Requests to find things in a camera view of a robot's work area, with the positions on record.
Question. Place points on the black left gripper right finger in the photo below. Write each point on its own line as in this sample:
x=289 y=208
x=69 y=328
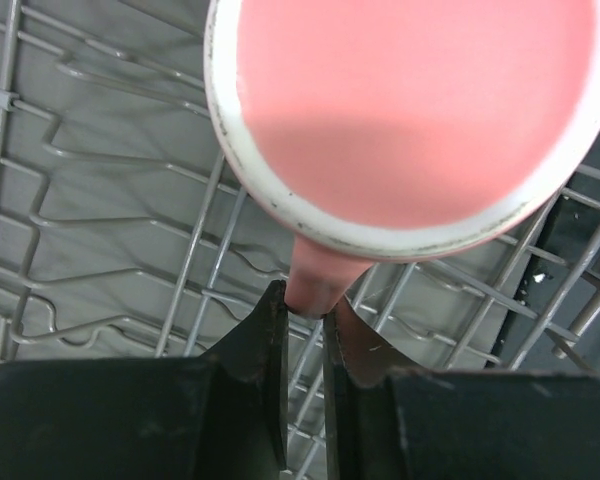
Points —
x=388 y=417

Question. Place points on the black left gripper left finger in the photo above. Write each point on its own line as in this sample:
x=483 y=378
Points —
x=220 y=415

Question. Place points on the pink mug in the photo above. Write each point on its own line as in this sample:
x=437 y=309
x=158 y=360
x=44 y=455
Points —
x=399 y=130

